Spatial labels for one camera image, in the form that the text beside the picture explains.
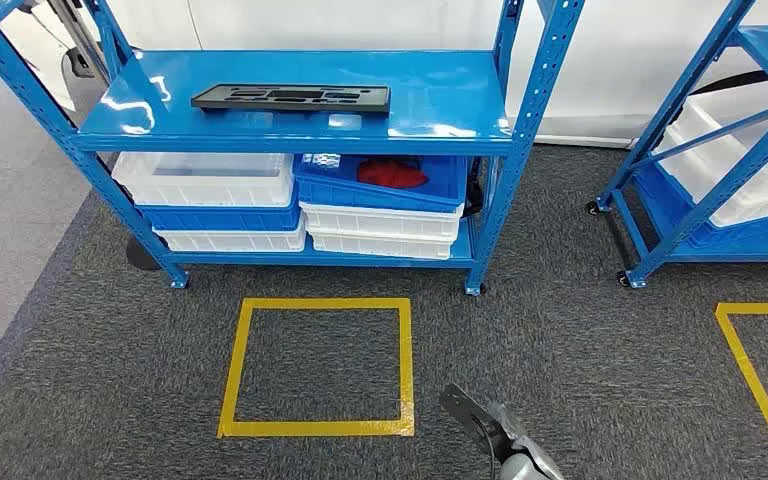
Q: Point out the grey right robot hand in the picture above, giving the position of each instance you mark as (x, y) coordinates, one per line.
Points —
(511, 430)

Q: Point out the black plastic panel part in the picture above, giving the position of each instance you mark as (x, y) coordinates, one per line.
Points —
(212, 99)

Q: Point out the blue plastic bin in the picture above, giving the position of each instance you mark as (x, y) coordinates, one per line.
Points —
(742, 235)
(225, 218)
(371, 195)

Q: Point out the red item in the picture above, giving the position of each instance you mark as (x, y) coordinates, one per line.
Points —
(390, 173)

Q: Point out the clear plastic bag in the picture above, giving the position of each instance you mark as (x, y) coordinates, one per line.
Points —
(321, 164)

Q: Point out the white car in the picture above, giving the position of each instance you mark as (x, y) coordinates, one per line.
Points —
(622, 66)

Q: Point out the clear white plastic bin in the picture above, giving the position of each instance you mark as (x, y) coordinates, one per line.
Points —
(205, 192)

